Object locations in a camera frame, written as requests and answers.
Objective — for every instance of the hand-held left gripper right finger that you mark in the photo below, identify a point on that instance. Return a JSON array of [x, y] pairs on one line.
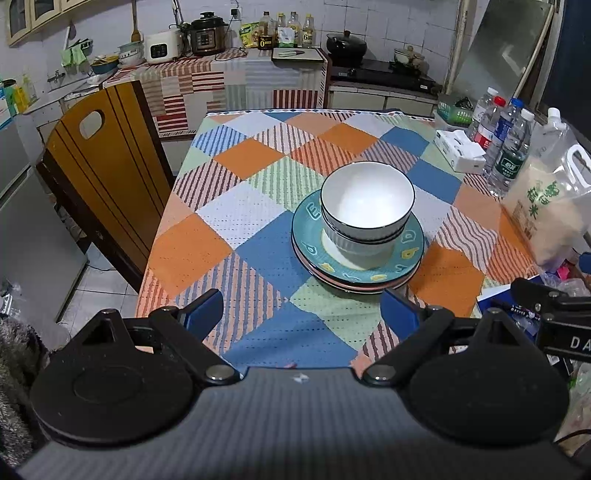
[[397, 311]]

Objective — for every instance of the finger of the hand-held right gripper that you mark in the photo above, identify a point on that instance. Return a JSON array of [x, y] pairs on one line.
[[531, 290]]

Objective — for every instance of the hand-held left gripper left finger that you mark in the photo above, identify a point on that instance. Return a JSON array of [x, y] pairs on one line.
[[205, 309]]

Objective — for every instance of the white ribbed bowl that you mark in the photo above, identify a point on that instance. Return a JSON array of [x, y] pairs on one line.
[[355, 251]]

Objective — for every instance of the pink-rimmed plate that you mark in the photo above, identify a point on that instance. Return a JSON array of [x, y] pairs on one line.
[[323, 282]]

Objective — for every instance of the blue plate with egg print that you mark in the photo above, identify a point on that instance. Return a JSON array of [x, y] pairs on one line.
[[309, 235]]

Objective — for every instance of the white bowl with black rim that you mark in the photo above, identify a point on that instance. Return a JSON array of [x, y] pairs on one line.
[[364, 194]]

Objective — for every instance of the stack of pale bowls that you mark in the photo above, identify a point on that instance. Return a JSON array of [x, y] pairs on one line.
[[130, 53]]

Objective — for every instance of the blue box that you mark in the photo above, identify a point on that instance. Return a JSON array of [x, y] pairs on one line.
[[496, 302]]

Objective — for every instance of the clear bag of rice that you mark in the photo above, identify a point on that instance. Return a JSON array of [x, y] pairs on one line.
[[545, 203]]

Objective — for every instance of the water bottle with green label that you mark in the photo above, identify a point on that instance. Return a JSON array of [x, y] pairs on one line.
[[510, 161]]

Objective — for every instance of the checkered colourful tablecloth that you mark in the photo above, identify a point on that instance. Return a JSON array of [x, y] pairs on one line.
[[258, 184]]

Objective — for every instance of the white tissue box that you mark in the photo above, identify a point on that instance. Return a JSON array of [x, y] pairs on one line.
[[459, 150]]

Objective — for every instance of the blue-capped bottle with blue label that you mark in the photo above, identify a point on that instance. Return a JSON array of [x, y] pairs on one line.
[[505, 129]]

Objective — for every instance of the red-capped bottle with red label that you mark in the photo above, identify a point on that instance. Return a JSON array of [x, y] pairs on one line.
[[489, 131]]

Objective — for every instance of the wooden chair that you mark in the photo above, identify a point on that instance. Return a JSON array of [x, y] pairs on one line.
[[106, 175]]

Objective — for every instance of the clear bottle with white cap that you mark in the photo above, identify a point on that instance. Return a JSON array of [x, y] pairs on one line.
[[480, 115]]

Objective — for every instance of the grey refrigerator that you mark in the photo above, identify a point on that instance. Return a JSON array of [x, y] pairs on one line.
[[32, 240]]

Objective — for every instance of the green plastic basket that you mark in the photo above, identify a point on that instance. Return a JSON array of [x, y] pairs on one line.
[[455, 113]]

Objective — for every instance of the grey fuzzy cloth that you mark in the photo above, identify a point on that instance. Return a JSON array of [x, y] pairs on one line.
[[16, 387]]

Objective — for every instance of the striped patchwork counter cloth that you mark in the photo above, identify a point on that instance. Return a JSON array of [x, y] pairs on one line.
[[217, 87]]

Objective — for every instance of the black gas stove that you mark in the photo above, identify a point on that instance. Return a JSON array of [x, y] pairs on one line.
[[383, 78]]

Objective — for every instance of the leaning metal sheet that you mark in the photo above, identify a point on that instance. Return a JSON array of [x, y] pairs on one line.
[[503, 50]]

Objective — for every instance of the small enamel pot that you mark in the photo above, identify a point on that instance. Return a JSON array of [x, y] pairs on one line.
[[408, 57]]

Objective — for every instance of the blue basin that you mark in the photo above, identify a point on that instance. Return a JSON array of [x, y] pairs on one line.
[[105, 64]]

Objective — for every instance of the white rice cooker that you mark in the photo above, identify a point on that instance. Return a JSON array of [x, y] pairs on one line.
[[161, 46]]

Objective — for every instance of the white cutting board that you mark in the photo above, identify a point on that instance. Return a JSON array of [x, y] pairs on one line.
[[314, 55]]

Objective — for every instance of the kitchen knife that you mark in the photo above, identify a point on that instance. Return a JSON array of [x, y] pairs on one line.
[[291, 53]]

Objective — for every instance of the black wok with lid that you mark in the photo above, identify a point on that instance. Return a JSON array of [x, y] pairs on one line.
[[346, 44]]

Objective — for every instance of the dark electric pressure cooker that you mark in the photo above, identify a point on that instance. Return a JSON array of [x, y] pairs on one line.
[[207, 34]]

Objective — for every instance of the yellow snack packet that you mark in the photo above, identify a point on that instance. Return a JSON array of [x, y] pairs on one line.
[[249, 36]]

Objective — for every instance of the dark oil bottle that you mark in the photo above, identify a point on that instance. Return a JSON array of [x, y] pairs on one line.
[[265, 32]]

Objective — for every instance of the green cloth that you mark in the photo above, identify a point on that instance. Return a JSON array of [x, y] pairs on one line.
[[74, 56]]

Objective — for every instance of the green detergent bottle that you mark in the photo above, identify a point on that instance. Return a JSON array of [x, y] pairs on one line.
[[9, 97]]

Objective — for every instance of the cooking oil bottle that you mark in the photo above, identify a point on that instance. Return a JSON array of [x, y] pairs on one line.
[[293, 25], [308, 32], [282, 30]]

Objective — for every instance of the wooden spatula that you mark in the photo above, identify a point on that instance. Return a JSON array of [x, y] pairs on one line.
[[135, 27]]

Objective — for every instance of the wall power outlet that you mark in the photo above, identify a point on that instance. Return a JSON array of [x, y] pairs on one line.
[[236, 13]]

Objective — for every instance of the cream wall cabinets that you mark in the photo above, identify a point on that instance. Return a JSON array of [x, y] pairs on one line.
[[37, 14]]

